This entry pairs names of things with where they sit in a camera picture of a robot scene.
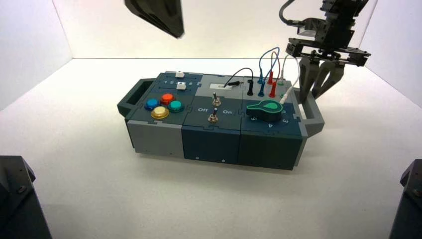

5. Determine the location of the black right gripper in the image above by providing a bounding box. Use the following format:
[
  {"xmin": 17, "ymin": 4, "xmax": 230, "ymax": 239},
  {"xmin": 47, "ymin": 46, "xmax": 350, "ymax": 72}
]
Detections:
[{"xmin": 286, "ymin": 7, "xmax": 372, "ymax": 104}]

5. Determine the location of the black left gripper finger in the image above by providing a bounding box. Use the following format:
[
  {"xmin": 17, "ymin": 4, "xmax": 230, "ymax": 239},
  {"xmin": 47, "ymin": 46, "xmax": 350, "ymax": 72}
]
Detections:
[{"xmin": 124, "ymin": 0, "xmax": 185, "ymax": 39}]

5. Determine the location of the grey and teal control box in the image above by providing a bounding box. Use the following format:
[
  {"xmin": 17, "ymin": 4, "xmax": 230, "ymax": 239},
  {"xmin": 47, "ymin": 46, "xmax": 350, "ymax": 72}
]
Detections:
[{"xmin": 117, "ymin": 71, "xmax": 325, "ymax": 171}]

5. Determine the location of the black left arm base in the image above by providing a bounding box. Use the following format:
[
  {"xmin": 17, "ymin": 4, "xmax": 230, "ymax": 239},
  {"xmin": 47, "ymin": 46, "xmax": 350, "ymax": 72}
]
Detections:
[{"xmin": 0, "ymin": 155, "xmax": 53, "ymax": 239}]

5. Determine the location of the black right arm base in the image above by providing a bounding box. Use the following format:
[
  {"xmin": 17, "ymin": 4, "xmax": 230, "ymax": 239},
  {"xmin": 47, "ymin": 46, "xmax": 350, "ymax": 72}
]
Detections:
[{"xmin": 389, "ymin": 159, "xmax": 422, "ymax": 239}]

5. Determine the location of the green rotary knob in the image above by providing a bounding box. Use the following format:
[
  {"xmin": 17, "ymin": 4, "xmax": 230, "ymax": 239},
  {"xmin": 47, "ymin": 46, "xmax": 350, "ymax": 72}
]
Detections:
[{"xmin": 246, "ymin": 100, "xmax": 284, "ymax": 122}]

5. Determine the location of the blue push button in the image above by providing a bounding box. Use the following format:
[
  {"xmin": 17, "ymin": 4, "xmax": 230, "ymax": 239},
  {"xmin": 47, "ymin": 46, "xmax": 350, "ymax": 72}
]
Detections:
[{"xmin": 144, "ymin": 98, "xmax": 161, "ymax": 111}]

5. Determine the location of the teal push button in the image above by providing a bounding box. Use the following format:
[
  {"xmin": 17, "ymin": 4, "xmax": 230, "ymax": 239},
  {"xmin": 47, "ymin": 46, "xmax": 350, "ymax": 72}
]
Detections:
[{"xmin": 168, "ymin": 100, "xmax": 185, "ymax": 114}]

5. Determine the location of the yellow push button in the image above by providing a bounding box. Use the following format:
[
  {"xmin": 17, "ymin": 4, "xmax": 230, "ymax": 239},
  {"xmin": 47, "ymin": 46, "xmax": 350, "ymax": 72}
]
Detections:
[{"xmin": 151, "ymin": 106, "xmax": 170, "ymax": 120}]

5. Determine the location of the white jumper cable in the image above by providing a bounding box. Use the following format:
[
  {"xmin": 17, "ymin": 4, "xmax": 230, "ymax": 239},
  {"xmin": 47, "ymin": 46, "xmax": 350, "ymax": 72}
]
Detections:
[{"xmin": 279, "ymin": 54, "xmax": 302, "ymax": 105}]

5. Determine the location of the red jumper cable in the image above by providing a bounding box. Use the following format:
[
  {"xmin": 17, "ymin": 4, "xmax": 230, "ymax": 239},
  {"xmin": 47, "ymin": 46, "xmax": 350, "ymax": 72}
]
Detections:
[{"xmin": 267, "ymin": 51, "xmax": 282, "ymax": 99}]

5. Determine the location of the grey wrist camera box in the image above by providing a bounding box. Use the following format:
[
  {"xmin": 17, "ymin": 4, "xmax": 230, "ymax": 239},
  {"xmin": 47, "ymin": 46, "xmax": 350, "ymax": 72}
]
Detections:
[{"xmin": 296, "ymin": 17, "xmax": 320, "ymax": 37}]

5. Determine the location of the blue jumper cable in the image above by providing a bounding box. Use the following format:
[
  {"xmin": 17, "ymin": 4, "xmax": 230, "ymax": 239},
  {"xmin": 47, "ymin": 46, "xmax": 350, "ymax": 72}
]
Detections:
[{"xmin": 257, "ymin": 46, "xmax": 281, "ymax": 97}]

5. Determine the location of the black jumper cable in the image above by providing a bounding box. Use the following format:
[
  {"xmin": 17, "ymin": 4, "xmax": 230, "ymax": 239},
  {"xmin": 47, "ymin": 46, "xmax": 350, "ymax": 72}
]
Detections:
[{"xmin": 223, "ymin": 67, "xmax": 254, "ymax": 97}]

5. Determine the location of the grey camera cable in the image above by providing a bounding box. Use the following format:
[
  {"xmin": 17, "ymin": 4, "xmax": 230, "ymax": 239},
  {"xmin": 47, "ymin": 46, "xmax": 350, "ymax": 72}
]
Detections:
[{"xmin": 279, "ymin": 0, "xmax": 300, "ymax": 26}]

